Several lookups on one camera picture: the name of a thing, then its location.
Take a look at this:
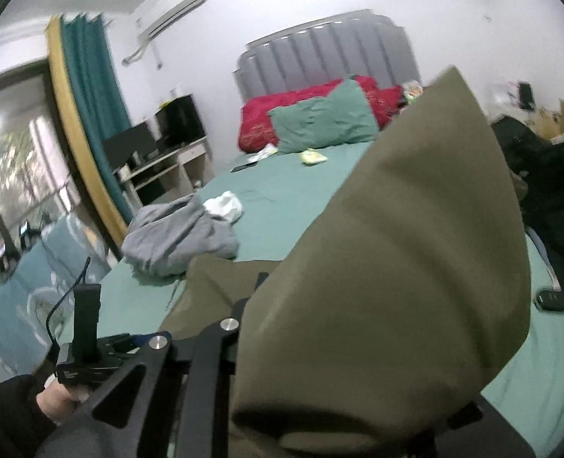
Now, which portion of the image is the grey hoodie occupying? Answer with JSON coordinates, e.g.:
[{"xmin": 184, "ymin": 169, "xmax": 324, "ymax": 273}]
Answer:
[{"xmin": 121, "ymin": 194, "xmax": 239, "ymax": 278}]

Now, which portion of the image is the olive green coat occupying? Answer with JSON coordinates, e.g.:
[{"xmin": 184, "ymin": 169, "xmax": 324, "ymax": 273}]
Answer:
[{"xmin": 164, "ymin": 68, "xmax": 530, "ymax": 457}]

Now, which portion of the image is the black clothes pile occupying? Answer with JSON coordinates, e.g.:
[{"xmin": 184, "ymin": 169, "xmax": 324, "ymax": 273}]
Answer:
[{"xmin": 492, "ymin": 116, "xmax": 564, "ymax": 289}]

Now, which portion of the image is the person left hand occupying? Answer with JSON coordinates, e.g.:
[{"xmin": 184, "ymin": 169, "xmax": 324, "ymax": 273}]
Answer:
[{"xmin": 36, "ymin": 375, "xmax": 91, "ymax": 426}]

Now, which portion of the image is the blue cartoon tablecloth table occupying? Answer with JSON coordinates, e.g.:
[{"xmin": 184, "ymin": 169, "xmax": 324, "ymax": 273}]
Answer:
[{"xmin": 0, "ymin": 214, "xmax": 110, "ymax": 382}]

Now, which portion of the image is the white garment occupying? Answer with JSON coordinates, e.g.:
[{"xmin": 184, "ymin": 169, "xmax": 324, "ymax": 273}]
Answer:
[{"xmin": 203, "ymin": 190, "xmax": 244, "ymax": 224}]

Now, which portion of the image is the black computer monitor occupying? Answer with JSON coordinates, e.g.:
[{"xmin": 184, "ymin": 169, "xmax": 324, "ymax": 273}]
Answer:
[{"xmin": 104, "ymin": 122, "xmax": 158, "ymax": 169}]

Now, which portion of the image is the white desk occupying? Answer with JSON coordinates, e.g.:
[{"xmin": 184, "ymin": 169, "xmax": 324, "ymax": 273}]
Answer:
[{"xmin": 115, "ymin": 137, "xmax": 215, "ymax": 213}]

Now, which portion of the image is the green bed sheet mattress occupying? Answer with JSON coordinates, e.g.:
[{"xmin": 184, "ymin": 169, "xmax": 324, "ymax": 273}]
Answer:
[{"xmin": 57, "ymin": 139, "xmax": 564, "ymax": 458}]

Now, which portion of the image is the teal curtain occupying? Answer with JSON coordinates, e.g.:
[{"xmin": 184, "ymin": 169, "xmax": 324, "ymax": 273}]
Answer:
[{"xmin": 60, "ymin": 15, "xmax": 133, "ymax": 223}]

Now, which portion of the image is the black computer tower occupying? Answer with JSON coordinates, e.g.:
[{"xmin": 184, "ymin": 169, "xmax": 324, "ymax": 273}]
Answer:
[{"xmin": 155, "ymin": 95, "xmax": 205, "ymax": 151}]

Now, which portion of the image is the white plastic wrapper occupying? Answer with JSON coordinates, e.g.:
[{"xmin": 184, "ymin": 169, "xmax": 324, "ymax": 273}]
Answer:
[{"xmin": 247, "ymin": 143, "xmax": 279, "ymax": 164}]

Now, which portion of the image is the yellow-green small cloth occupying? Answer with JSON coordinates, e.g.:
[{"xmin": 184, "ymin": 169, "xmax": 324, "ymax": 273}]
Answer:
[{"xmin": 299, "ymin": 149, "xmax": 328, "ymax": 166}]

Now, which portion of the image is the red quilt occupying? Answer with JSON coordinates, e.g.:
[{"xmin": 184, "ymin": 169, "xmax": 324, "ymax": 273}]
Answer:
[{"xmin": 237, "ymin": 74, "xmax": 404, "ymax": 153}]

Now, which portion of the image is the yellow curtain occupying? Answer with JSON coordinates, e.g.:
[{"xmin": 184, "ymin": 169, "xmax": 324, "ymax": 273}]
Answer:
[{"xmin": 46, "ymin": 17, "xmax": 126, "ymax": 248}]

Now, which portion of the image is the green pillow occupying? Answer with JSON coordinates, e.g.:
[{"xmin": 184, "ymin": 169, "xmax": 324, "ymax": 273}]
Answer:
[{"xmin": 267, "ymin": 79, "xmax": 379, "ymax": 153}]

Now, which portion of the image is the white air conditioner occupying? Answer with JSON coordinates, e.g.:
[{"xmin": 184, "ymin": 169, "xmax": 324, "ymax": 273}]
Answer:
[{"xmin": 134, "ymin": 0, "xmax": 207, "ymax": 45}]

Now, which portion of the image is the snack bags pile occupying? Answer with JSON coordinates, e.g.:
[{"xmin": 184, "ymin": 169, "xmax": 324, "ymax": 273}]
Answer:
[{"xmin": 401, "ymin": 80, "xmax": 424, "ymax": 106}]

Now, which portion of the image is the grey padded headboard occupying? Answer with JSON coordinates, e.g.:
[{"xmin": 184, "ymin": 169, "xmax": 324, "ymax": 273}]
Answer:
[{"xmin": 233, "ymin": 10, "xmax": 420, "ymax": 102}]

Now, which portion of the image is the black speaker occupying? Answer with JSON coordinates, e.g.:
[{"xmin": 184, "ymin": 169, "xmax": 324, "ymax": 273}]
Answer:
[{"xmin": 518, "ymin": 82, "xmax": 535, "ymax": 112}]

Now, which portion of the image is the cardboard box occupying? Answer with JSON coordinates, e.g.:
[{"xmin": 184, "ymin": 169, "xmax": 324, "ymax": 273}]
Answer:
[{"xmin": 535, "ymin": 100, "xmax": 564, "ymax": 140}]

